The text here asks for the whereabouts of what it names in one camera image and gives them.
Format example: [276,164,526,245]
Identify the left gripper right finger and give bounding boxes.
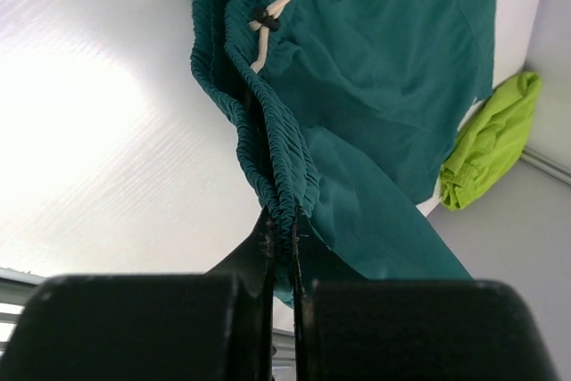
[292,215,558,380]

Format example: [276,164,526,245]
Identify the right aluminium frame post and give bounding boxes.
[520,148,571,186]

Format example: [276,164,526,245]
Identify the teal green shorts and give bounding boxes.
[191,0,496,305]

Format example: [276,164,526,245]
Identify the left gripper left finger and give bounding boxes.
[1,212,275,380]

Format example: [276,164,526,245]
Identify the lime green shorts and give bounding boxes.
[439,71,542,211]

